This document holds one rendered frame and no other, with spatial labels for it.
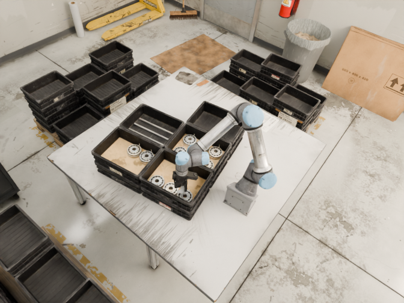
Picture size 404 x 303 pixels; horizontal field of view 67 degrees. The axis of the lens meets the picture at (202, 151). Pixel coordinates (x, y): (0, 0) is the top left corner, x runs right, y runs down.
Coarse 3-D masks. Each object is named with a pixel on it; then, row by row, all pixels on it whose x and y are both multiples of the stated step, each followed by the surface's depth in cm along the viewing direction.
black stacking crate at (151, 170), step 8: (160, 160) 215; (168, 160) 220; (152, 168) 208; (192, 168) 211; (200, 168) 207; (144, 176) 202; (200, 176) 213; (208, 176) 208; (144, 184) 201; (208, 184) 210; (152, 192) 202; (160, 192) 198; (168, 200) 199; (176, 200) 194; (184, 208) 196; (192, 208) 197
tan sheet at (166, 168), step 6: (162, 162) 218; (168, 162) 219; (156, 168) 215; (162, 168) 215; (168, 168) 215; (174, 168) 216; (156, 174) 211; (162, 174) 212; (168, 174) 212; (168, 180) 209; (192, 180) 210; (198, 180) 211; (204, 180) 211; (192, 186) 207; (198, 186) 208; (192, 192) 204; (192, 198) 201
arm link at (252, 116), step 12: (240, 108) 176; (252, 108) 168; (240, 120) 180; (252, 120) 169; (252, 132) 175; (252, 144) 179; (264, 144) 180; (252, 156) 185; (264, 156) 181; (264, 168) 184; (264, 180) 183; (276, 180) 186
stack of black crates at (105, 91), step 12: (108, 72) 317; (96, 84) 313; (108, 84) 321; (120, 84) 322; (84, 96) 308; (96, 96) 292; (108, 96) 294; (120, 96) 309; (96, 108) 308; (108, 108) 305
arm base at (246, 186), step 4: (244, 176) 203; (240, 180) 204; (244, 180) 201; (248, 180) 200; (236, 184) 205; (240, 184) 202; (244, 184) 200; (248, 184) 200; (252, 184) 200; (256, 184) 201; (236, 188) 203; (240, 188) 200; (244, 188) 200; (248, 188) 199; (252, 188) 201; (256, 188) 202; (244, 192) 199; (248, 192) 199; (252, 192) 201; (256, 192) 204; (252, 196) 201
